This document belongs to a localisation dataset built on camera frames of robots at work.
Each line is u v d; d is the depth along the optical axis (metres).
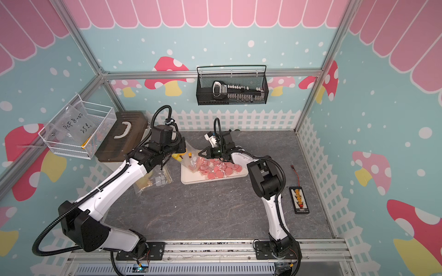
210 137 0.89
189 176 0.95
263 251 0.74
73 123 0.68
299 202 0.87
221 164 0.99
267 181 0.57
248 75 0.89
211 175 0.97
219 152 0.87
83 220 0.39
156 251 0.75
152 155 0.55
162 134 0.57
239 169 1.00
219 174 0.96
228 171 0.97
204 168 0.94
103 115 0.82
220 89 0.89
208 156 0.85
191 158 0.86
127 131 0.92
